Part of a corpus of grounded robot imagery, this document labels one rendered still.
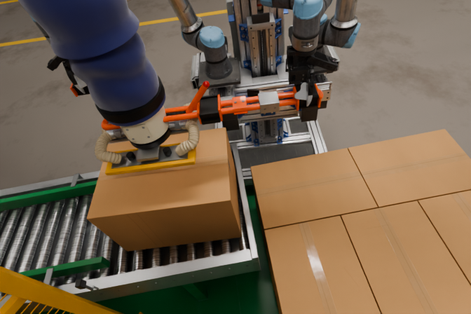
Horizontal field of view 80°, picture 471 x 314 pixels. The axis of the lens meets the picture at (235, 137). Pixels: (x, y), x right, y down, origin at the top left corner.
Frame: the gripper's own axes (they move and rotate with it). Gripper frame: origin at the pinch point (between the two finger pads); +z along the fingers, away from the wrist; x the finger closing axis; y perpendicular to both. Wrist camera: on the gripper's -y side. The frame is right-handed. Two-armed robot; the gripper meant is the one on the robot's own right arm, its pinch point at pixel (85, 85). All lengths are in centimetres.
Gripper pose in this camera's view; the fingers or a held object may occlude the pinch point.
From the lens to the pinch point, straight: 140.8
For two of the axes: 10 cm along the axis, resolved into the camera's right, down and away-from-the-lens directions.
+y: 9.9, -1.5, -0.5
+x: -0.8, -7.5, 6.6
